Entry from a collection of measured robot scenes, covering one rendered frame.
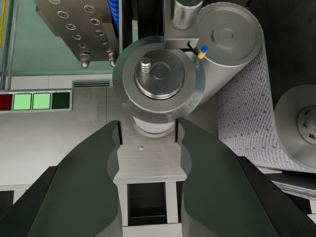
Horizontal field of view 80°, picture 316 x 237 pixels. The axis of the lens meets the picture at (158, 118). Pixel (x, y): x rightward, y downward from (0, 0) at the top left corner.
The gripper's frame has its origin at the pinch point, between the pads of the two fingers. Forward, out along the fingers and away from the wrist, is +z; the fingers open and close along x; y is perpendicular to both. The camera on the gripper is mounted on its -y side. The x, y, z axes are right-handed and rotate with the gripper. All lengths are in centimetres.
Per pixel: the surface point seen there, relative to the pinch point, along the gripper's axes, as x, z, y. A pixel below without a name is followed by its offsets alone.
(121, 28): -3.9, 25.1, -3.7
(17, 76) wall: -205, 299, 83
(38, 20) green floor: -106, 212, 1
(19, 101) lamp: -41, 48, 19
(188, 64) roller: 6.7, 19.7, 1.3
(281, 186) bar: 25.9, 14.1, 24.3
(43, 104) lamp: -34, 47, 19
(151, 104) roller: 0.5, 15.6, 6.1
